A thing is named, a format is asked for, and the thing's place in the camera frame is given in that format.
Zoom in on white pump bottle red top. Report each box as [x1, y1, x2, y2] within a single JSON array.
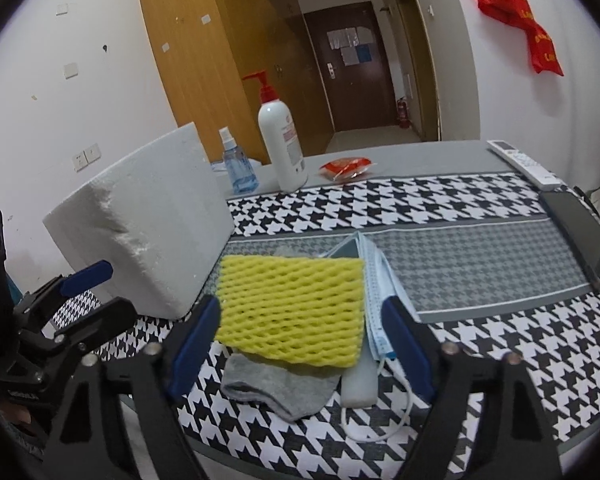
[[242, 70, 309, 192]]

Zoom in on white foam stick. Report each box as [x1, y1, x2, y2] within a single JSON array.
[[341, 350, 379, 407]]

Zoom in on white paper notice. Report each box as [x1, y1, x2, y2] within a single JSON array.
[[327, 27, 373, 51]]

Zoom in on light wooden side door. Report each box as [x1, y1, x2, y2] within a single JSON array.
[[387, 0, 438, 142]]

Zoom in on yellow foam net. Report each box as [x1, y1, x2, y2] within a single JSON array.
[[215, 255, 367, 368]]

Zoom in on grey sock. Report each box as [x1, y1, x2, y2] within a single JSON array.
[[220, 352, 342, 422]]

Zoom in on red snack packet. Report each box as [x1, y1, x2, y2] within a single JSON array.
[[319, 156, 372, 182]]

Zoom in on blue face mask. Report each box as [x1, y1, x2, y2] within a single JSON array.
[[330, 232, 421, 443]]

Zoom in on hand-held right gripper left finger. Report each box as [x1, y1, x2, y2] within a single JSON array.
[[45, 294, 223, 480]]

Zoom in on dark brown entrance door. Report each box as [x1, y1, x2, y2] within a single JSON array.
[[304, 1, 397, 133]]

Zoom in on houndstooth table mat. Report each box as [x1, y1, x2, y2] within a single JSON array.
[[50, 170, 600, 466]]

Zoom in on blue spray bottle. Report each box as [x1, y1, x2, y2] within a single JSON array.
[[218, 127, 260, 195]]

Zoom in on blue paper notice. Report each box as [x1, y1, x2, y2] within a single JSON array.
[[341, 44, 372, 66]]

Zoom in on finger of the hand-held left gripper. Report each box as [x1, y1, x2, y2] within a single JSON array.
[[17, 260, 113, 326], [35, 297, 137, 376]]

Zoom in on white foam box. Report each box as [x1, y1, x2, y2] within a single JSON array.
[[42, 121, 235, 320]]

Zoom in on red plastic bags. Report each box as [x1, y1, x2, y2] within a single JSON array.
[[472, 0, 565, 77]]

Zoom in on black smartphone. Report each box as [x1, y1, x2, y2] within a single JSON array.
[[537, 191, 600, 283]]

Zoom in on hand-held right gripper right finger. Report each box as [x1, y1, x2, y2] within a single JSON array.
[[380, 296, 566, 480]]

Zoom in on wooden wardrobe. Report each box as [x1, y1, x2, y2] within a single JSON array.
[[133, 0, 338, 166]]

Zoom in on white remote control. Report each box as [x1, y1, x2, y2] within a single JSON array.
[[486, 139, 561, 192]]

